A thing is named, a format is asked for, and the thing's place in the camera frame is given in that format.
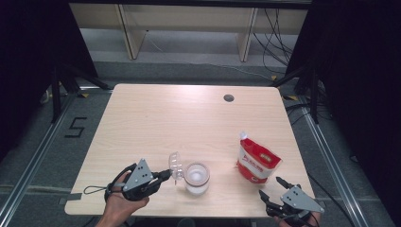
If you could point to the beige wooden shelf unit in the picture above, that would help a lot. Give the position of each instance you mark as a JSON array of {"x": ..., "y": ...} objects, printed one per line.
[{"x": 189, "y": 19}]

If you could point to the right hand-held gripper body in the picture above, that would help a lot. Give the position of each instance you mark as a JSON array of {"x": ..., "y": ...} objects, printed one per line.
[{"x": 299, "y": 200}]

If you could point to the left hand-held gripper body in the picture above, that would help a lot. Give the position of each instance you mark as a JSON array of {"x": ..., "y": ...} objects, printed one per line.
[{"x": 140, "y": 178}]

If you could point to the silver metal floor rail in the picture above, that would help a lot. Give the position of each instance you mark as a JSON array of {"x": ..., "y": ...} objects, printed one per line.
[
  {"x": 37, "y": 157},
  {"x": 332, "y": 157}
]

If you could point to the black metal stand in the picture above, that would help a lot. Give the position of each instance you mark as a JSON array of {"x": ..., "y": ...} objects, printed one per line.
[
  {"x": 56, "y": 94},
  {"x": 314, "y": 94}
]

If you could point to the black curtain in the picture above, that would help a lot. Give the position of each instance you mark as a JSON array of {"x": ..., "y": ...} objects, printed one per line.
[
  {"x": 362, "y": 63},
  {"x": 25, "y": 47}
]

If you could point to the clear glass jar with hinged lid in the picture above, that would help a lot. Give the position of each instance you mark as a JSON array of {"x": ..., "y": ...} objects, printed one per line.
[{"x": 176, "y": 164}]

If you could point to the grey tape piece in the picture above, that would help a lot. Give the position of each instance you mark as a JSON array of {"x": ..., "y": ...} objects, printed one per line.
[{"x": 74, "y": 196}]

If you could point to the person's left hand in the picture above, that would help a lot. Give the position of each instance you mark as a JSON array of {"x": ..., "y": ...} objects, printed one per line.
[{"x": 116, "y": 211}]

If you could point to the person's right hand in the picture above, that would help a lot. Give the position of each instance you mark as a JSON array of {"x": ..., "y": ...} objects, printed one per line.
[{"x": 316, "y": 219}]

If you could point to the red and white sugar bag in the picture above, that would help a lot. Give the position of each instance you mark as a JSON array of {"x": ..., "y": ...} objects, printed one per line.
[{"x": 257, "y": 164}]

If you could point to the yellow and black tape piece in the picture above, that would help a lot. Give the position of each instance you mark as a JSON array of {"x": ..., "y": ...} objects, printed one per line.
[
  {"x": 290, "y": 97},
  {"x": 274, "y": 77},
  {"x": 84, "y": 95}
]

